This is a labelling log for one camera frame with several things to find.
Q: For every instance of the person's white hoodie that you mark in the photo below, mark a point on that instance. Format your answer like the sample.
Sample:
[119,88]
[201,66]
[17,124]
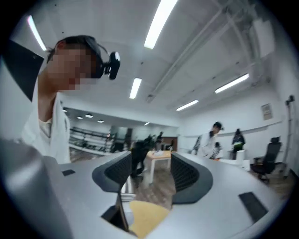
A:
[58,140]

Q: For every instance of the white paper roll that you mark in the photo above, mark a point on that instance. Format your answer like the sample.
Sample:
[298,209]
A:
[240,155]

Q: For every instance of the white ceiling box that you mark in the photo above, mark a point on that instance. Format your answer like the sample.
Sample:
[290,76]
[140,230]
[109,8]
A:
[264,38]

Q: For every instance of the person's head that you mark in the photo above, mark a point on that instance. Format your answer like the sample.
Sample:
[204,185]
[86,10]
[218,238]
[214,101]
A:
[70,67]

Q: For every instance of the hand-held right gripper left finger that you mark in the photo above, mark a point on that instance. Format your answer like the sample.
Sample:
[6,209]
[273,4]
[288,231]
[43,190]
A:
[88,200]

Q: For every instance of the black head-worn camera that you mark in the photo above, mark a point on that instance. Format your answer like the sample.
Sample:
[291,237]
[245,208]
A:
[114,65]

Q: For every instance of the grey wall panel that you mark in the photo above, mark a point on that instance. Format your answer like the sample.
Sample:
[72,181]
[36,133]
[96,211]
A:
[266,111]

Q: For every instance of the wooden top table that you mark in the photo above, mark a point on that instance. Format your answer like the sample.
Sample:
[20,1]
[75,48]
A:
[161,155]

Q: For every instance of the long ceiling light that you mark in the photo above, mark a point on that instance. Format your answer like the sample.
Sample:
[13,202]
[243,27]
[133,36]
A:
[232,83]
[135,88]
[37,33]
[187,105]
[161,23]

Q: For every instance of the white storage rack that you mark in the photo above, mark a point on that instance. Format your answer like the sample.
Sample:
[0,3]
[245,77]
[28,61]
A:
[90,140]

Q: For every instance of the yellow round table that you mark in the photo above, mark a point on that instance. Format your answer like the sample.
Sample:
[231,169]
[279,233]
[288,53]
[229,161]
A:
[151,214]

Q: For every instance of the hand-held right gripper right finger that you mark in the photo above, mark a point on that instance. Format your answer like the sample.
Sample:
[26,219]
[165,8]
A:
[222,203]

